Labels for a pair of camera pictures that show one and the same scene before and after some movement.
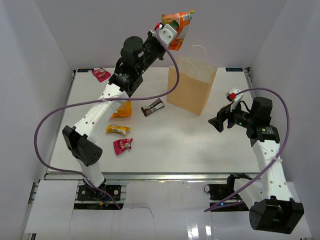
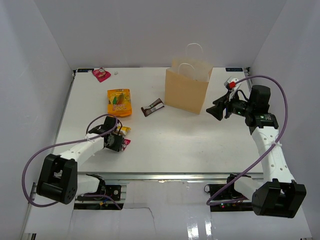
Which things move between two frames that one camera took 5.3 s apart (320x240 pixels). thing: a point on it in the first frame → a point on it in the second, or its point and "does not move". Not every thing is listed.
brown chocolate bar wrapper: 156,105 does not move
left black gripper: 153,39 → 119,140
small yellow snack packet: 114,128 does not move
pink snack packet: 101,74 does not move
